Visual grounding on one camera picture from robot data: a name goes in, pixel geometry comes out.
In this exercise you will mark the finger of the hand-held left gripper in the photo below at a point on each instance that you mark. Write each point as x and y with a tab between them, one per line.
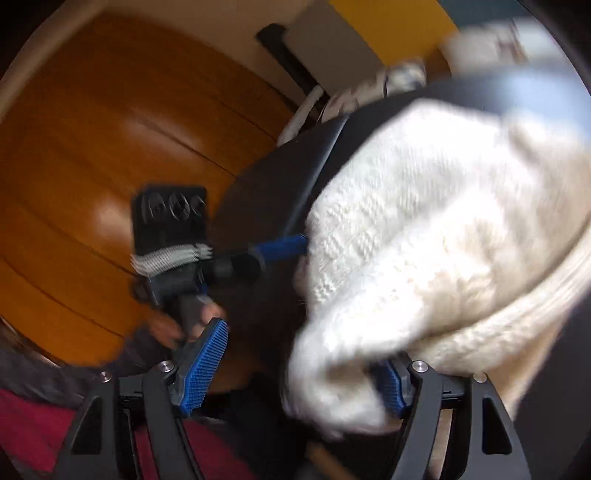
277	249

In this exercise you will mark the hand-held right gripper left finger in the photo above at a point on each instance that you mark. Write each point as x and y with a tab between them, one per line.
205	364

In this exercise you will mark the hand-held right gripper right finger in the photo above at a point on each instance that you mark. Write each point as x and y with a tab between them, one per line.
392	387

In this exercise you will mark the cream knit sweater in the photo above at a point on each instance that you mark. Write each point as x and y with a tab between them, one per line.
438	230

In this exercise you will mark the person's left hand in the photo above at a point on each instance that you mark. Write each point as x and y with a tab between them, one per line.
166	330

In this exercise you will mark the geometric print pillow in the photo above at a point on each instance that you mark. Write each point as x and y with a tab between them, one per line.
364	94

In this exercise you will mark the red cloth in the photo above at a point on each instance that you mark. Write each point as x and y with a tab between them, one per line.
27	429

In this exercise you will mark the black rolled mat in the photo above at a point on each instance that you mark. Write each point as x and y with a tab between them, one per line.
286	55

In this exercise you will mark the grey yellow blue cushion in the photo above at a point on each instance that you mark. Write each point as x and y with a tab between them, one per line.
341	41

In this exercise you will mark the deer print pillow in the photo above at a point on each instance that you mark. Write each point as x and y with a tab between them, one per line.
480	46

